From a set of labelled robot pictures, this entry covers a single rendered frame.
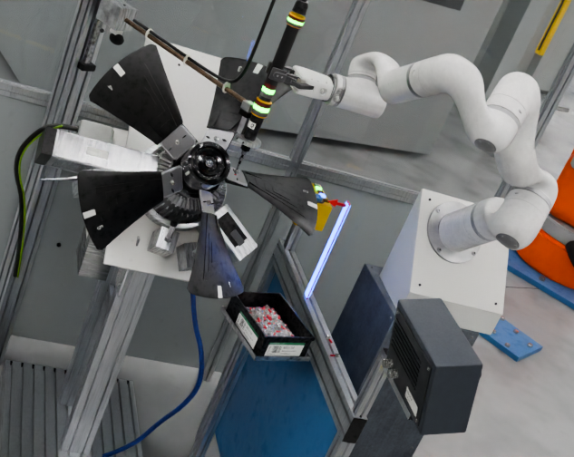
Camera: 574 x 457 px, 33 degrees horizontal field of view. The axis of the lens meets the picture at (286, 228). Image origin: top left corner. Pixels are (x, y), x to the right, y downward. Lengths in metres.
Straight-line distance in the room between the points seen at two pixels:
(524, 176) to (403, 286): 0.60
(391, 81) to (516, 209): 0.48
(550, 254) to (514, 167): 3.92
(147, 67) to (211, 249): 0.51
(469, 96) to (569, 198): 4.06
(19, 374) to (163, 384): 0.61
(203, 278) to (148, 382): 1.33
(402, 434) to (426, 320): 1.03
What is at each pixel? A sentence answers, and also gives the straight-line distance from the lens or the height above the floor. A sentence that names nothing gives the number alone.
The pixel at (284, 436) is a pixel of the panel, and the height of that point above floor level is 0.52.
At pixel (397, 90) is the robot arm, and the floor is 1.60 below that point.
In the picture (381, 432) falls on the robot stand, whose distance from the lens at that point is 3.16.
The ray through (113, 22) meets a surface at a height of 1.37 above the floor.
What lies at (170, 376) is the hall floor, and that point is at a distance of 3.88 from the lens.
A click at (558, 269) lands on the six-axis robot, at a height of 0.12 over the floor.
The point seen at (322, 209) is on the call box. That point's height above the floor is 1.06.
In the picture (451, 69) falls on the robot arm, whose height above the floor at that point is 1.72.
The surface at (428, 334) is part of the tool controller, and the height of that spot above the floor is 1.23.
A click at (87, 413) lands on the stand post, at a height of 0.24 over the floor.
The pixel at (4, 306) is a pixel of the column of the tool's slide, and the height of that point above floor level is 0.26.
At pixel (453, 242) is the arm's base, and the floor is 1.17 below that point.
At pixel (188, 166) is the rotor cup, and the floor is 1.20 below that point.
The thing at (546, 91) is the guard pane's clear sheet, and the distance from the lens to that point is 3.73.
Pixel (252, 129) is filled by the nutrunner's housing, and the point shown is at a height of 1.33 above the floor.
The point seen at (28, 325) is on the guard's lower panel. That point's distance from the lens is 3.71.
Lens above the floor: 2.17
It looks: 23 degrees down
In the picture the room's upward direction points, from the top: 23 degrees clockwise
